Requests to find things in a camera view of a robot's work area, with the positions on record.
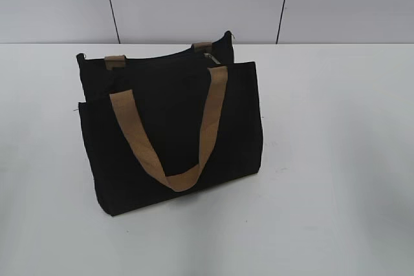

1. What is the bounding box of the silver zipper pull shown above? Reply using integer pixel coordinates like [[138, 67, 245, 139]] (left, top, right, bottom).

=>
[[204, 53, 221, 65]]

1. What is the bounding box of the black bag with tan handles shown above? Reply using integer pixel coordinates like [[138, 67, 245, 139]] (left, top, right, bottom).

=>
[[76, 32, 263, 216]]

